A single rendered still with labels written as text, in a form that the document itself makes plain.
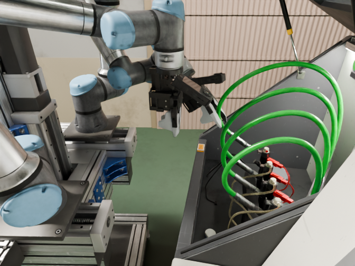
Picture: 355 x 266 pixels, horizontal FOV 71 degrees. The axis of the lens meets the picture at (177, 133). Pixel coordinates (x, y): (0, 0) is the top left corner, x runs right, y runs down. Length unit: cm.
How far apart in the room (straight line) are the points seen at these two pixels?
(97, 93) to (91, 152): 28
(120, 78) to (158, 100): 19
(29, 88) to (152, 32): 49
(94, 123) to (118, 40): 67
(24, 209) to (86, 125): 63
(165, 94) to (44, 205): 38
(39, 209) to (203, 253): 41
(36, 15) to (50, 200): 39
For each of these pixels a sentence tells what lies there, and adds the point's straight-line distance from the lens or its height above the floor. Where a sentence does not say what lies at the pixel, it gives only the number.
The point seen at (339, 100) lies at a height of 133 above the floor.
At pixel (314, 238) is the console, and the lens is 55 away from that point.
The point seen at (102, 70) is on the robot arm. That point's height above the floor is 129.
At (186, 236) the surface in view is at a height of 95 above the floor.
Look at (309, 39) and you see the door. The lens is 314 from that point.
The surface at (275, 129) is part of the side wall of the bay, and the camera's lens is 123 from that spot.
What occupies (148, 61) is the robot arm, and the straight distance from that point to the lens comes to 90.
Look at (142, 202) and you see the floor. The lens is 224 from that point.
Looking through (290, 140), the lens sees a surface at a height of 132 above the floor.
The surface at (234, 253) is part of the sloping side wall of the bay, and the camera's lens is 70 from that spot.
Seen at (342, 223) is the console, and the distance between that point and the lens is 49.
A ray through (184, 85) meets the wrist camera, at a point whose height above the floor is 139.
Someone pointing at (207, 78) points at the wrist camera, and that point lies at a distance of 81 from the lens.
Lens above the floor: 161
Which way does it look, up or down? 31 degrees down
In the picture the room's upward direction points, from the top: straight up
